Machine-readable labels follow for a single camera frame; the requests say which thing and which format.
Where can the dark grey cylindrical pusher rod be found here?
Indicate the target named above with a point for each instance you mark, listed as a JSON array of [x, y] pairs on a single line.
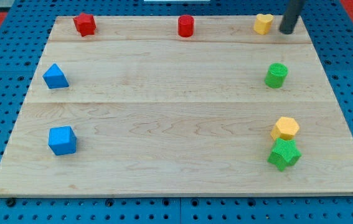
[[290, 17]]

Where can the yellow heart block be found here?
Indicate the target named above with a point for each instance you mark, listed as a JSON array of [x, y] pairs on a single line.
[[263, 23]]

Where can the green cylinder block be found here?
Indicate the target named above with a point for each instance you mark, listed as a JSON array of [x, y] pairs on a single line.
[[276, 74]]

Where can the red cylinder block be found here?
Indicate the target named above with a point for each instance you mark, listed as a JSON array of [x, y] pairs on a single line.
[[185, 25]]

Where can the yellow hexagon block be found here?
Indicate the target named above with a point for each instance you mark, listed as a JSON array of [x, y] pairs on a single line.
[[285, 128]]

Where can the green star block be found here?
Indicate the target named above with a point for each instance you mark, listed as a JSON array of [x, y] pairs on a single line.
[[284, 153]]

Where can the wooden board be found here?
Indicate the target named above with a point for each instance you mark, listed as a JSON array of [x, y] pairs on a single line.
[[159, 115]]

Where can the red star block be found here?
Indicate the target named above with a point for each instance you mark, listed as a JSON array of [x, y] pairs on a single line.
[[85, 24]]

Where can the blue triangle block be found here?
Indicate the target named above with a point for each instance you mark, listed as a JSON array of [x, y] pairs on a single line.
[[55, 78]]

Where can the blue cube block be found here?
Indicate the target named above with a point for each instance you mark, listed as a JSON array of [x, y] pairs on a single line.
[[62, 140]]

